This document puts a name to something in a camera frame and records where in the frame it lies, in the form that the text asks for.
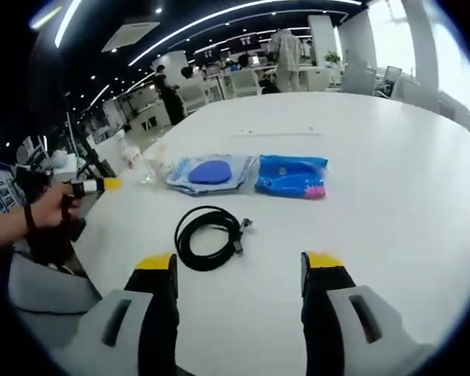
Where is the blue wet wipes pack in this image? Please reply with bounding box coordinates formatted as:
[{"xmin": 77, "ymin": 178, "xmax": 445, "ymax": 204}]
[{"xmin": 165, "ymin": 153, "xmax": 259, "ymax": 197}]

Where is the person's left hand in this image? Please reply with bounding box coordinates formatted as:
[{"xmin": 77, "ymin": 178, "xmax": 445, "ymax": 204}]
[{"xmin": 27, "ymin": 183, "xmax": 83, "ymax": 230}]

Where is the blue snack packet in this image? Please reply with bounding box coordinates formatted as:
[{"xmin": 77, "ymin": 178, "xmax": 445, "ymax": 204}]
[{"xmin": 254, "ymin": 154, "xmax": 331, "ymax": 201}]

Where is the curved ceiling light strip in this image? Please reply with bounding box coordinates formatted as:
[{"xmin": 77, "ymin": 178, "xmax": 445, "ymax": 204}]
[{"xmin": 128, "ymin": 0, "xmax": 363, "ymax": 67}]

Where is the person's grey clothing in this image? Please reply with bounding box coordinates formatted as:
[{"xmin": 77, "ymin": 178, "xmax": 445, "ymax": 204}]
[{"xmin": 7, "ymin": 256, "xmax": 103, "ymax": 314}]

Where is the clear plastic wrapper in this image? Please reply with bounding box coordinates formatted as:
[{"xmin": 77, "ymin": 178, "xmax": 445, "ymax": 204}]
[{"xmin": 135, "ymin": 164, "xmax": 168, "ymax": 187}]

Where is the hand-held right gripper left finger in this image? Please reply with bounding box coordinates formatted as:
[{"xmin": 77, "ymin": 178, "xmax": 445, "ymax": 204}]
[{"xmin": 68, "ymin": 253, "xmax": 180, "ymax": 376}]

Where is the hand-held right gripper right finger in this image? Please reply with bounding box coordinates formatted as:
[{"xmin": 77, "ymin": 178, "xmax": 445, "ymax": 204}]
[{"xmin": 300, "ymin": 251, "xmax": 436, "ymax": 376}]

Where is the white table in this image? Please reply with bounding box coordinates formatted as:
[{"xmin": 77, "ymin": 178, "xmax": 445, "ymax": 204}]
[{"xmin": 72, "ymin": 90, "xmax": 470, "ymax": 376}]

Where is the ceiling air vent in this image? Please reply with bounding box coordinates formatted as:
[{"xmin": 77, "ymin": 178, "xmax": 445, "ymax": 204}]
[{"xmin": 100, "ymin": 21, "xmax": 161, "ymax": 54}]

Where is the table cable hatch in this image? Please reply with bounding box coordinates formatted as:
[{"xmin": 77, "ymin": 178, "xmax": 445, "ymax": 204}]
[{"xmin": 231, "ymin": 132, "xmax": 327, "ymax": 140}]

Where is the black wrist strap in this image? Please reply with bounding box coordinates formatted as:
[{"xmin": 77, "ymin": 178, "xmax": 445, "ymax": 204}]
[{"xmin": 22, "ymin": 202, "xmax": 35, "ymax": 233}]

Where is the clear plastic bottle red label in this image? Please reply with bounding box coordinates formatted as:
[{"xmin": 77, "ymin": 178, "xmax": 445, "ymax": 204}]
[{"xmin": 116, "ymin": 131, "xmax": 146, "ymax": 172}]

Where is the window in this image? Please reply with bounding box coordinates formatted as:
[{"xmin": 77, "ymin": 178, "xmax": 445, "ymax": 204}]
[{"xmin": 370, "ymin": 0, "xmax": 470, "ymax": 130}]

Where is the black cable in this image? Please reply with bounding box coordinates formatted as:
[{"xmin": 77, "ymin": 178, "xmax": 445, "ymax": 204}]
[{"xmin": 174, "ymin": 205, "xmax": 256, "ymax": 272}]

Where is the black metal frame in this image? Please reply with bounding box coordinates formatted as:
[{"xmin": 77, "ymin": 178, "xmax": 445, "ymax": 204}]
[{"xmin": 64, "ymin": 112, "xmax": 117, "ymax": 177}]

